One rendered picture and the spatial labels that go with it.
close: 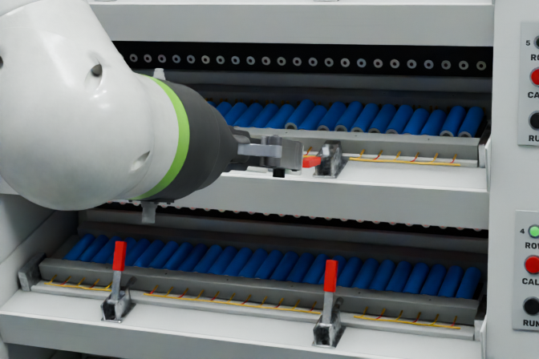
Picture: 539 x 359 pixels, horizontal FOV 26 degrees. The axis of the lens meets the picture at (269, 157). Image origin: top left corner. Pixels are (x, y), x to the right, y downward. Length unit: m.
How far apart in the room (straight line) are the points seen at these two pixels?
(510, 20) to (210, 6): 0.33
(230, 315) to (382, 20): 0.40
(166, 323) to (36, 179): 0.66
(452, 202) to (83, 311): 0.48
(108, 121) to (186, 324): 0.66
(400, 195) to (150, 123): 0.51
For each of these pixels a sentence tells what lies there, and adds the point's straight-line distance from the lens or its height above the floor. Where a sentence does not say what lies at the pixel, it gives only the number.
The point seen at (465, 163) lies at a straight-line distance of 1.25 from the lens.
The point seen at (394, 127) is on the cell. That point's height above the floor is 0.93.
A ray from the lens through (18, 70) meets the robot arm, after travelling 0.75.
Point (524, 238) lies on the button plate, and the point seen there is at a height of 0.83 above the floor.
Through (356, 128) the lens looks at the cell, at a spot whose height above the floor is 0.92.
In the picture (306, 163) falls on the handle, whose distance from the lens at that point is 1.19.
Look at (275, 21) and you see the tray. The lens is 1.26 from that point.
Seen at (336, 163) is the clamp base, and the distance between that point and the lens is 1.26.
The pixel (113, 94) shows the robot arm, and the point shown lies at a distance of 0.74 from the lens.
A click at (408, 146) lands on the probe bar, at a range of 1.27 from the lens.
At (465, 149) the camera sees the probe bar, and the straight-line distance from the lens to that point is 1.25.
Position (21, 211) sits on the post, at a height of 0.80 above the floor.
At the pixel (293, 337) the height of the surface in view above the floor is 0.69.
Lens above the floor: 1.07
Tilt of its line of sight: 8 degrees down
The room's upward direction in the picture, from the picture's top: straight up
